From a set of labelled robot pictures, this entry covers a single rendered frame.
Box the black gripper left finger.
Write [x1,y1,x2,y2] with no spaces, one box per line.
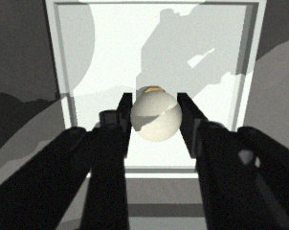
[0,92,133,230]

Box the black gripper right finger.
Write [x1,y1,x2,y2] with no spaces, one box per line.
[177,92,289,230]

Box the cream ball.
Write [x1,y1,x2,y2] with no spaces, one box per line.
[130,90,182,142]

